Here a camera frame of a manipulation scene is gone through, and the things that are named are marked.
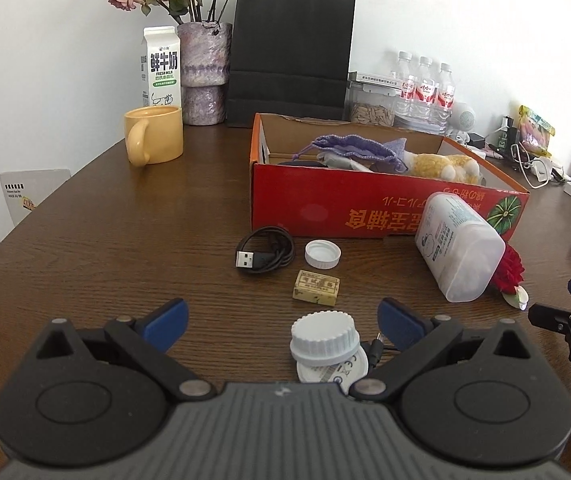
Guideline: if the large white plastic jar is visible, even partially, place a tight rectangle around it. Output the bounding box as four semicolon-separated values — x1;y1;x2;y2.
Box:
415;192;506;304

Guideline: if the small white bottle cap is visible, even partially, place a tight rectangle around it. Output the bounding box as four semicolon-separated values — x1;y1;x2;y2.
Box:
305;240;342;270

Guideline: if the black usb cable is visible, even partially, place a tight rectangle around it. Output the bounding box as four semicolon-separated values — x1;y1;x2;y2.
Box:
235;225;297;276

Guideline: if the red fabric flower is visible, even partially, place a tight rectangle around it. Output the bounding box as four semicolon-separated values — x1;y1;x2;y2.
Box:
489;245;529;311

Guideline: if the white round container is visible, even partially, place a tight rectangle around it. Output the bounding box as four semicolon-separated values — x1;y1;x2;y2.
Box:
296;348;369;394

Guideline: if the small yellow matchbox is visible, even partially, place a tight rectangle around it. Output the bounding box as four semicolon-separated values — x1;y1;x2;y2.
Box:
292;270;340;307

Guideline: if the yellow pink snack bag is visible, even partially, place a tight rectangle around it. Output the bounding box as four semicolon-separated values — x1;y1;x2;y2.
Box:
517;105;555;156

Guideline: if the yellow plush toy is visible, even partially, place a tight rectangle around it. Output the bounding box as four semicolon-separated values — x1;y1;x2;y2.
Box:
404;151;482;185

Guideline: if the orange cardboard box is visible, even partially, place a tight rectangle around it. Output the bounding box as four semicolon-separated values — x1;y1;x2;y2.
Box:
250;114;528;238

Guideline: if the white booklet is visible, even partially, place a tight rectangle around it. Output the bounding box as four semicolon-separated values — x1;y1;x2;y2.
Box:
0;169;72;226

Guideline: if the yellow ceramic mug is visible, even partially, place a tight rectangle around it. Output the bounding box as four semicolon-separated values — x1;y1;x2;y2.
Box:
124;105;183;167

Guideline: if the small white robot figure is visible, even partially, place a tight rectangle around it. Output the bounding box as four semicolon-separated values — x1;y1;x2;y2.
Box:
445;102;476;144

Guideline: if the clear jar of seeds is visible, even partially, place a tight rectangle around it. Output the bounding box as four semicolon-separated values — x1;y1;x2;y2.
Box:
349;94;395;127

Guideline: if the right water bottle red label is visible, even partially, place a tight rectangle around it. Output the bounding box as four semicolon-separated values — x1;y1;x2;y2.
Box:
432;63;456;129

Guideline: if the water bottle red label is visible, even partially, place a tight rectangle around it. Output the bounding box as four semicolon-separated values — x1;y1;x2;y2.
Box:
411;56;437;122
432;63;456;129
395;51;415;117

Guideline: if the red white flat box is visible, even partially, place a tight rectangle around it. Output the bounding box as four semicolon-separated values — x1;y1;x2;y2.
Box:
348;72;403;96

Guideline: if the middle water bottle red label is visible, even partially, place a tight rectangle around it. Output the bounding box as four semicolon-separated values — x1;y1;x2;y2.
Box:
411;56;437;122

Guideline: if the left water bottle red label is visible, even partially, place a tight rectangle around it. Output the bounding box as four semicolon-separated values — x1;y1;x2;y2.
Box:
395;51;415;117

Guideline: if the white green milk carton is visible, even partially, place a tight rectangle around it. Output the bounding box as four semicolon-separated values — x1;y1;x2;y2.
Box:
140;26;181;107

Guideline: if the purple ceramic vase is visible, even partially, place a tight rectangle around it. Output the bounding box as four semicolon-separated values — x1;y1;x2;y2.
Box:
178;22;232;126

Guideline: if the black paper shopping bag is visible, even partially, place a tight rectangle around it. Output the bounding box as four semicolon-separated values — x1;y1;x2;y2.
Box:
226;0;356;128

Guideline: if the purple drawstring pouch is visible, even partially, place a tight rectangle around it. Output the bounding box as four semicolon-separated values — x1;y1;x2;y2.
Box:
292;134;409;174

